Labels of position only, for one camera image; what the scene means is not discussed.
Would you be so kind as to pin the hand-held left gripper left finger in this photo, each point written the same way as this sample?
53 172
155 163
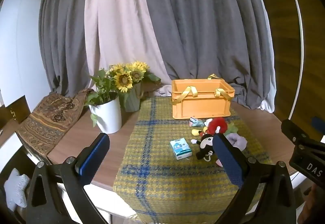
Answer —
95 153

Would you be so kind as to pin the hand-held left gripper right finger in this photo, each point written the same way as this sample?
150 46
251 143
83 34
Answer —
229 163

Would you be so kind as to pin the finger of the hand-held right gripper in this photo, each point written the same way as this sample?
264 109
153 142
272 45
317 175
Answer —
318 125
292 129

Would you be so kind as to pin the red fluffy pom-pom toy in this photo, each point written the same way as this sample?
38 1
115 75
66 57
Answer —
218 125

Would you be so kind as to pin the person's right hand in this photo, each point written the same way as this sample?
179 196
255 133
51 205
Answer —
313 203

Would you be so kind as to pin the purple grey plush toy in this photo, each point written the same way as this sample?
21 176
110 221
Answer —
237 141

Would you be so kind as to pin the black white plush toy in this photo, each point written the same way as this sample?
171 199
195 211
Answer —
206 144

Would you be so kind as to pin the light green plush toy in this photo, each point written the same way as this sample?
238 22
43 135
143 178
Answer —
232 129

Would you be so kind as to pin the white sheer curtain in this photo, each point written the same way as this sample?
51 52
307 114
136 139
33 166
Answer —
268 103

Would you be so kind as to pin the small teal white box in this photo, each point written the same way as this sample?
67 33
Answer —
180 149

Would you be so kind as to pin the small colourful printed pouch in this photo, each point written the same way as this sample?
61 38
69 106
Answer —
195 121

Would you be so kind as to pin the brown patterned cloth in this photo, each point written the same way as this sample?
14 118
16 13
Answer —
50 117

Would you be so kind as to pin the grey ribbed vase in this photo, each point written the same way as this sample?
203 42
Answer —
133 101

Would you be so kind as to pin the green leafy plant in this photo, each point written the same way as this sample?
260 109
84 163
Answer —
101 87

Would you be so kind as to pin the yellow blue plaid woven mat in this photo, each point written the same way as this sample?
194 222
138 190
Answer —
162 181

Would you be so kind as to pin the sunflower bouquet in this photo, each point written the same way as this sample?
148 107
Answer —
124 78

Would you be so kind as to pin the white striped cloth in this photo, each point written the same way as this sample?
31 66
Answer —
16 186

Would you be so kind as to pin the narrow grey curtain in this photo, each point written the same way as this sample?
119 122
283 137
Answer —
66 36

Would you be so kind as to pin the pink curtain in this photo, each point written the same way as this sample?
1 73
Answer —
119 23

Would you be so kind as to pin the wide grey curtain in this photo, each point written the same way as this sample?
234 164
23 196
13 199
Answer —
208 23

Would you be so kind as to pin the white curved rail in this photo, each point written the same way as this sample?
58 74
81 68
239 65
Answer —
301 44

